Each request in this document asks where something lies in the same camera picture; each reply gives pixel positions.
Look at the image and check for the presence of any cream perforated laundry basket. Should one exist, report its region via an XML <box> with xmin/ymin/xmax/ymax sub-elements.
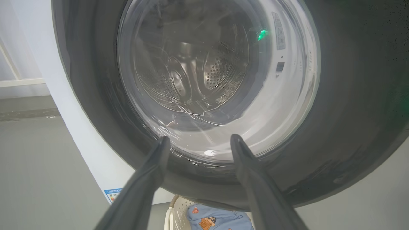
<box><xmin>164</xmin><ymin>195</ymin><xmax>256</xmax><ymax>230</ymax></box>

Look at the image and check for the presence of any grey warning sticker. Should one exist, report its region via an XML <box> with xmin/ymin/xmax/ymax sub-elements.
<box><xmin>272</xmin><ymin>12</ymin><xmax>286</xmax><ymax>50</ymax></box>

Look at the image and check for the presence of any blue energy label sticker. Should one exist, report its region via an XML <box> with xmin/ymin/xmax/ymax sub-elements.
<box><xmin>104</xmin><ymin>188</ymin><xmax>123</xmax><ymax>204</ymax></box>

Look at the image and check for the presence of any blue cartoon print garment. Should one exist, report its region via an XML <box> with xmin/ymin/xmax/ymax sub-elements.
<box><xmin>187</xmin><ymin>204</ymin><xmax>254</xmax><ymax>230</ymax></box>

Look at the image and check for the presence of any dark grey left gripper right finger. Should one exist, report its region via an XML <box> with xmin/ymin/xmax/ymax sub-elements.
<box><xmin>231</xmin><ymin>134</ymin><xmax>309</xmax><ymax>230</ymax></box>

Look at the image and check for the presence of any dark round glass washer door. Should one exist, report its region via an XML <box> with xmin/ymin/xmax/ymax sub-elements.
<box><xmin>51</xmin><ymin>0</ymin><xmax>409</xmax><ymax>211</ymax></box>

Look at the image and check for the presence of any white front-load washing machine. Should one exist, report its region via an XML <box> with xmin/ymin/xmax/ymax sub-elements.
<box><xmin>10</xmin><ymin>0</ymin><xmax>321</xmax><ymax>205</ymax></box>

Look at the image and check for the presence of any stainless steel washer drum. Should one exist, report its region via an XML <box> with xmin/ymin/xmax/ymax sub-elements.
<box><xmin>133</xmin><ymin>0</ymin><xmax>253</xmax><ymax>115</ymax></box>

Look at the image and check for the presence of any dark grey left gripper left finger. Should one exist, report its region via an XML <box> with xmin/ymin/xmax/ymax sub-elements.
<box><xmin>94</xmin><ymin>136</ymin><xmax>171</xmax><ymax>230</ymax></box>

